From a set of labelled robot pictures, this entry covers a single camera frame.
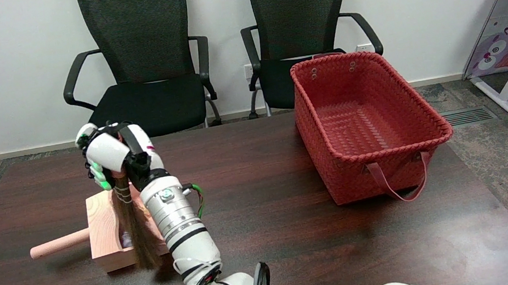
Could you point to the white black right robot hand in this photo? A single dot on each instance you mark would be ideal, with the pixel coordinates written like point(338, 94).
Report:
point(109, 150)

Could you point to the brown straw hand broom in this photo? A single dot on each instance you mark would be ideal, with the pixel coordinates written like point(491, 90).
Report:
point(140, 243)

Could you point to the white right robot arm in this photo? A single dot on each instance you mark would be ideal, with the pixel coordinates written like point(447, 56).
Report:
point(181, 224)

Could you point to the white crumpled paper ball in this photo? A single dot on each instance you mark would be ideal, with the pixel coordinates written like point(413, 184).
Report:
point(125, 238)

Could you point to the black mesh office chair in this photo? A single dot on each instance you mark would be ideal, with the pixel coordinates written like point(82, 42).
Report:
point(296, 11)
point(138, 30)

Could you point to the red woven plastic basket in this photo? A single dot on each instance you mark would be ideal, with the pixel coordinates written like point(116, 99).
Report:
point(353, 120)

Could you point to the metal floor vent grille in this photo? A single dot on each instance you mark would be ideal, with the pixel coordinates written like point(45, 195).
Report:
point(468, 115)

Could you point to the white wall socket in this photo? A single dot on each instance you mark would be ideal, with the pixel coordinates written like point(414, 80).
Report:
point(363, 47)
point(248, 71)

